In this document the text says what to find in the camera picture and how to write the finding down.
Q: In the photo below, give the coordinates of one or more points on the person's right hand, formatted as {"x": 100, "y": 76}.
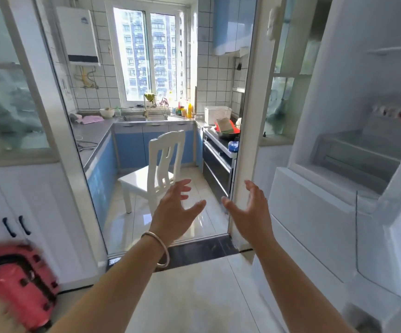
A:
{"x": 254, "y": 218}

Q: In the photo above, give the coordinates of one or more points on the person's left hand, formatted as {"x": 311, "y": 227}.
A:
{"x": 172, "y": 213}

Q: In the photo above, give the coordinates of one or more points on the blue wall cabinet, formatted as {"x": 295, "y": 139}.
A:
{"x": 233, "y": 24}

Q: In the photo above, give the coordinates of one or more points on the dark metal bowl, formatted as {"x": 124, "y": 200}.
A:
{"x": 225, "y": 135}

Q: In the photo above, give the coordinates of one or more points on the glass sliding door panel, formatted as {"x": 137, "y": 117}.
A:
{"x": 9, "y": 76}

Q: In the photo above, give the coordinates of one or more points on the person's right forearm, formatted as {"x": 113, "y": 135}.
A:
{"x": 290, "y": 287}

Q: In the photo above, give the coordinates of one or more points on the white bowl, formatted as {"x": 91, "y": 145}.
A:
{"x": 106, "y": 112}

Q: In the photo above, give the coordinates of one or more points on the stainless steel sink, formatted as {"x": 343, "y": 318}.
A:
{"x": 145, "y": 118}

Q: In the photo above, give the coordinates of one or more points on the blue base cabinets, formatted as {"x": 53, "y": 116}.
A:
{"x": 131, "y": 145}

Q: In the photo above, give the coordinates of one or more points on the white open refrigerator door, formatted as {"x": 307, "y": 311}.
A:
{"x": 342, "y": 169}

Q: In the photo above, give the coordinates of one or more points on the red tray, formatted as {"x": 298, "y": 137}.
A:
{"x": 226, "y": 127}

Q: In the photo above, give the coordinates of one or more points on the blue round container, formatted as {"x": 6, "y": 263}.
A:
{"x": 233, "y": 146}

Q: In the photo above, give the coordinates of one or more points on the yellow bottle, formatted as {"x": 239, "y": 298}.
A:
{"x": 189, "y": 110}

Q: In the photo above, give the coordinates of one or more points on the black built-in oven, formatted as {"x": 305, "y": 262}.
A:
{"x": 217, "y": 162}

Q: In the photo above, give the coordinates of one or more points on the white framed window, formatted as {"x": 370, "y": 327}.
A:
{"x": 148, "y": 51}

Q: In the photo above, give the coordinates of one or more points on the person's left forearm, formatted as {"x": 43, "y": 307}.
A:
{"x": 117, "y": 284}

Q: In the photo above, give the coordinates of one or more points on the person's left thumb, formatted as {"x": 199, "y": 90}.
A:
{"x": 193, "y": 210}

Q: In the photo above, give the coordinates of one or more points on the white door frame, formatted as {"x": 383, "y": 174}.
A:
{"x": 249, "y": 117}

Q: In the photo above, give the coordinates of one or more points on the white wooden chair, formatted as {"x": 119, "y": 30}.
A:
{"x": 153, "y": 169}

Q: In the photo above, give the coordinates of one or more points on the pink cloth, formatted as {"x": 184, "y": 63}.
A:
{"x": 91, "y": 119}

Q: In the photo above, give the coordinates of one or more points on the white water heater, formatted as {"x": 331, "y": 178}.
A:
{"x": 78, "y": 34}

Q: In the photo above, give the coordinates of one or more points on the white plastic basket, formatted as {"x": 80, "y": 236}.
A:
{"x": 217, "y": 114}

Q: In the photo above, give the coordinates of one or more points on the person's right thumb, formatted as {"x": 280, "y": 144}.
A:
{"x": 231, "y": 208}

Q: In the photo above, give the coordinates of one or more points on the red suitcase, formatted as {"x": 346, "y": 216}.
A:
{"x": 16, "y": 284}

